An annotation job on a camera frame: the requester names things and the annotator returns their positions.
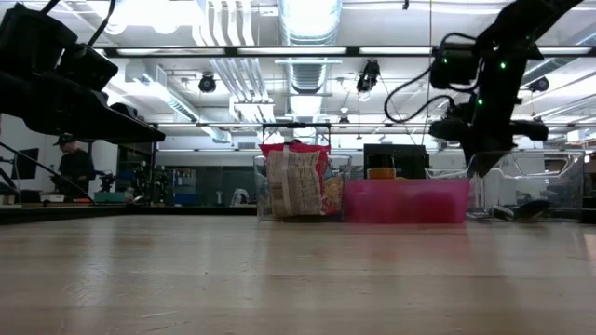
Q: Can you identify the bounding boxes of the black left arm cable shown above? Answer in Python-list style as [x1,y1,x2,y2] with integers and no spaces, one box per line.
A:
[87,0,117,47]

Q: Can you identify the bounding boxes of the black ceiling spotlight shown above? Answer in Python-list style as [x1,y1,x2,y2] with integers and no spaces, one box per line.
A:
[355,59,382,94]
[528,75,551,94]
[197,73,218,94]

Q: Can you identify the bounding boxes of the silver ventilation duct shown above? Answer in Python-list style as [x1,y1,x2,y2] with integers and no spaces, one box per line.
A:
[278,0,345,47]

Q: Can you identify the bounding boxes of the person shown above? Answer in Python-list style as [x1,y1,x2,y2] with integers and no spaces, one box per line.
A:
[51,133,98,200]

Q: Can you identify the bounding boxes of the black monitor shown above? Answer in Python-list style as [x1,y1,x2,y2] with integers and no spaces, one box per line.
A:
[11,147,41,181]

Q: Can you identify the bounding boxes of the black shelving unit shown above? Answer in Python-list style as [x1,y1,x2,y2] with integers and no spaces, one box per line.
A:
[115,139,158,177]

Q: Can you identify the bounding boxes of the thin black cable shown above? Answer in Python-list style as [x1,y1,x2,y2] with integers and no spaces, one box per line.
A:
[0,141,97,205]

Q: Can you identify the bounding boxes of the pink plastic bin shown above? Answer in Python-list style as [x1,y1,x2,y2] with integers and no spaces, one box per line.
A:
[342,178,471,225]

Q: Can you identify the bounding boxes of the teal storage case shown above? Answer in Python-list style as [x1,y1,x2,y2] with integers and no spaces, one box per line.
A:
[91,191,127,205]

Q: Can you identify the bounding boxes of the red snack bag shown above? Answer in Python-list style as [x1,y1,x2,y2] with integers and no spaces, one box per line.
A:
[258,141,332,219]

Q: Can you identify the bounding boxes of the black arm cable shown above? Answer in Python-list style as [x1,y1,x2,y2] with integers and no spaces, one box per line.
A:
[383,31,456,126]
[87,0,117,47]

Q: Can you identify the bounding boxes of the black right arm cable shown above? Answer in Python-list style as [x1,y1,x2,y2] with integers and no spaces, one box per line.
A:
[383,31,456,126]

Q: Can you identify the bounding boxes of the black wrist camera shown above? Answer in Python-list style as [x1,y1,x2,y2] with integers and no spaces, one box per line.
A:
[428,44,481,90]
[55,42,120,92]

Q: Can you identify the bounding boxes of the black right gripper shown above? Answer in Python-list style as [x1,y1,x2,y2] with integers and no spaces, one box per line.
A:
[427,87,550,179]

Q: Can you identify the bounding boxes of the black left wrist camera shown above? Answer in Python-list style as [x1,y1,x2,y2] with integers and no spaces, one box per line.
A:
[55,42,120,92]

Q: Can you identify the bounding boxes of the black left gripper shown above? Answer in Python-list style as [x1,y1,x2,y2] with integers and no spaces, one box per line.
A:
[0,69,168,144]

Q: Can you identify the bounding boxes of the black overhead crossbar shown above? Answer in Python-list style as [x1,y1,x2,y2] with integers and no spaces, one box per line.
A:
[95,45,596,59]

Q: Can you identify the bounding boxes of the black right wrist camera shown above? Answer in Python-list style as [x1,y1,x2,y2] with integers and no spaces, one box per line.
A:
[428,44,481,90]

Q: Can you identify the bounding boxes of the clear plastic bin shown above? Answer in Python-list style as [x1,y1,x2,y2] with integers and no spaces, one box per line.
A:
[426,149,587,223]
[252,153,354,221]

